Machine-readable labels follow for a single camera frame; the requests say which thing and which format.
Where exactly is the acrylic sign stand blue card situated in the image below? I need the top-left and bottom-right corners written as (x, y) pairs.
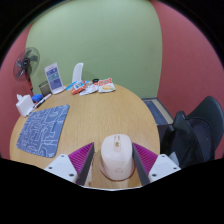
top-left (44, 62), bottom-right (66, 95)

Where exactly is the white tissue box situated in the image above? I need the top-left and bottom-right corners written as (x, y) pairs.
top-left (15, 93), bottom-right (35, 118)

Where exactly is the orange and white snack packet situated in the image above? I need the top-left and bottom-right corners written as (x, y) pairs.
top-left (97, 77), bottom-right (116, 94)

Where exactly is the white marker black cap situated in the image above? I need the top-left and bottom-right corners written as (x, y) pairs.
top-left (28, 103), bottom-right (39, 116)

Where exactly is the white marker red cap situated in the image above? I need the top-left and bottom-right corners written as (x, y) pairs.
top-left (34, 93), bottom-right (53, 109)

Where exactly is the light blue snack packet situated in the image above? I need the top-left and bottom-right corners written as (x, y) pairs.
top-left (65, 80), bottom-right (79, 92)

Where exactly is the orange-red snack packet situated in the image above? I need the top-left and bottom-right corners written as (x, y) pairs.
top-left (70, 80), bottom-right (87, 96)

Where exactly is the pale pink computer mouse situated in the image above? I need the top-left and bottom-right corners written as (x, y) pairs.
top-left (98, 133), bottom-right (136, 182)

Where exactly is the blue patterned mouse pad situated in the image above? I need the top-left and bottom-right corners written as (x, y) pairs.
top-left (16, 104), bottom-right (71, 159)

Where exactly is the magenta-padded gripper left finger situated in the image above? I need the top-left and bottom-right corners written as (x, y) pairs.
top-left (43, 142), bottom-right (96, 187)

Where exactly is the blue whiteboard eraser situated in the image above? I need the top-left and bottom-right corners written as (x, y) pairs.
top-left (31, 94), bottom-right (44, 103)

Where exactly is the black standing fan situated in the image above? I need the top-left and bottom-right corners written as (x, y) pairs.
top-left (13, 46), bottom-right (41, 96)

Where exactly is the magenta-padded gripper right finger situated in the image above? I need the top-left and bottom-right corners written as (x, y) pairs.
top-left (132, 142), bottom-right (182, 187)

